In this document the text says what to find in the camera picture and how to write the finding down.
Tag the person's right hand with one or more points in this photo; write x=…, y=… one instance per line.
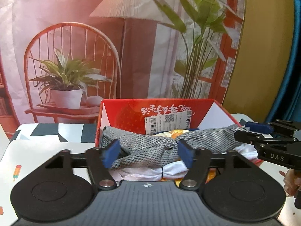
x=291, y=181

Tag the white cloth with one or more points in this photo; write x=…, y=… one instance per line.
x=172, y=171

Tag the grey knitted cloth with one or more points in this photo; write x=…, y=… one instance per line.
x=138, y=150

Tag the printed living room backdrop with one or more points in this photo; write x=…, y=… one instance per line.
x=61, y=58

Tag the yellow wooden board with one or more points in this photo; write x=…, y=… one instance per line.
x=262, y=58

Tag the orange floral oven mitt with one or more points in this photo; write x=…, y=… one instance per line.
x=173, y=136

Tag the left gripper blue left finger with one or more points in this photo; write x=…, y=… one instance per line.
x=110, y=153

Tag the white patterned table mat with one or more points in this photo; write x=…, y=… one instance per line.
x=30, y=147

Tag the red strawberry cardboard box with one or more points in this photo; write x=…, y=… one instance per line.
x=146, y=116

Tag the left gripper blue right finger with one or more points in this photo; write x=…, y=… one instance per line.
x=186, y=153

